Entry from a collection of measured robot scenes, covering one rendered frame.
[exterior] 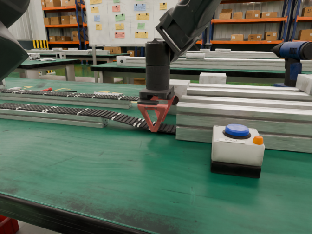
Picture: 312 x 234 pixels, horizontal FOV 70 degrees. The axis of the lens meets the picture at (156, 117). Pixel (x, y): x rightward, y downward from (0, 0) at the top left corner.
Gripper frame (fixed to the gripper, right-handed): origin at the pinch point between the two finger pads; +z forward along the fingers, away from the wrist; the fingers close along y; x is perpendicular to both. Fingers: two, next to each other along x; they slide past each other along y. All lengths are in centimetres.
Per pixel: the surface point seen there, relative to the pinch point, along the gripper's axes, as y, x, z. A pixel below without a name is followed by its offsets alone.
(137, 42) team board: 290, 103, -17
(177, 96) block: 13.7, -2.7, -4.0
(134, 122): -0.8, 6.0, 0.1
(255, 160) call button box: -17.3, -20.3, -1.6
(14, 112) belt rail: -2.2, 42.1, -0.6
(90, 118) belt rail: -2.3, 17.7, -0.6
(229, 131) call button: -14.8, -16.2, -5.3
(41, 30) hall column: 606, 534, -52
